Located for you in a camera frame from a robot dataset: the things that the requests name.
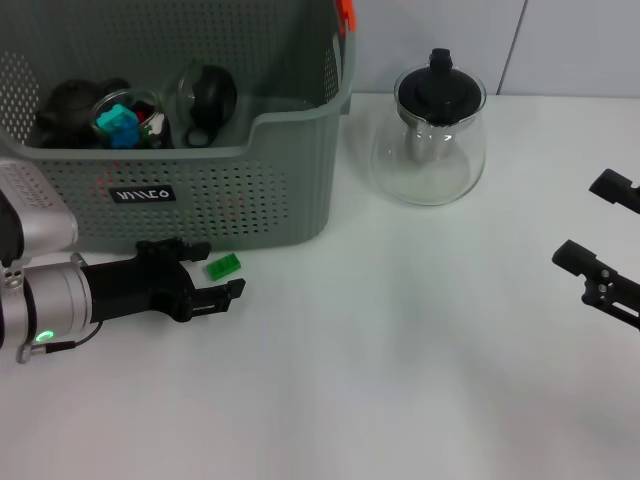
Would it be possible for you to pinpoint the black teapot lid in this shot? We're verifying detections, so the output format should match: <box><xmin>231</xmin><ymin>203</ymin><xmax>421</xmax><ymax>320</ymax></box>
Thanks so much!
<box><xmin>397</xmin><ymin>48</ymin><xmax>485</xmax><ymax>126</ymax></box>

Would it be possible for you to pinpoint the thin left wrist cable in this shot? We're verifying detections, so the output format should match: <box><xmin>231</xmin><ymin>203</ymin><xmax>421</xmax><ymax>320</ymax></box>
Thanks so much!
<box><xmin>16</xmin><ymin>322</ymin><xmax>104</xmax><ymax>365</ymax></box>

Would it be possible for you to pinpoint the dark clay teapot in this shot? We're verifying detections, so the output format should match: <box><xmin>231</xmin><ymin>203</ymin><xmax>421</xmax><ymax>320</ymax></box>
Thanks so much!
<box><xmin>34</xmin><ymin>78</ymin><xmax>132</xmax><ymax>150</ymax></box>

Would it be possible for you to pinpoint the grey perforated storage bin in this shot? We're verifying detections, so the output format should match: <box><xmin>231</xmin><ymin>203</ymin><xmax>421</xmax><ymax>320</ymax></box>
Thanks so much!
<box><xmin>0</xmin><ymin>0</ymin><xmax>359</xmax><ymax>254</ymax></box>

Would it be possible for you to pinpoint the blue square toy brick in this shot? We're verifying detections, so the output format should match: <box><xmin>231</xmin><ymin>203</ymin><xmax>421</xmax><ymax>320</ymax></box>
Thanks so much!
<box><xmin>109</xmin><ymin>124</ymin><xmax>141</xmax><ymax>150</ymax></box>

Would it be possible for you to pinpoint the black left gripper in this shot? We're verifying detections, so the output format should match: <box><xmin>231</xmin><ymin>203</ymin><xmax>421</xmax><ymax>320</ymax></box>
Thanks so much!
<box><xmin>79</xmin><ymin>238</ymin><xmax>247</xmax><ymax>325</ymax></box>

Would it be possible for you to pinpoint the glass teacup with black holder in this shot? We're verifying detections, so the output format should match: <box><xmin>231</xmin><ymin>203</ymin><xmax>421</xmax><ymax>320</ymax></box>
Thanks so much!
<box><xmin>177</xmin><ymin>63</ymin><xmax>239</xmax><ymax>148</ymax></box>
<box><xmin>91</xmin><ymin>87</ymin><xmax>174</xmax><ymax>150</ymax></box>

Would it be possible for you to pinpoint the clear glass teapot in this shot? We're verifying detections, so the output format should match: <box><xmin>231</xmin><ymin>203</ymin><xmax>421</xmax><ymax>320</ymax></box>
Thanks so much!
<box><xmin>369</xmin><ymin>48</ymin><xmax>488</xmax><ymax>206</ymax></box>

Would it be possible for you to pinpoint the teal toy brick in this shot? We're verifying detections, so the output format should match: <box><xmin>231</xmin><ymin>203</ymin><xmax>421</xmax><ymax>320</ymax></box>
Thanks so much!
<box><xmin>95</xmin><ymin>103</ymin><xmax>139</xmax><ymax>136</ymax></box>

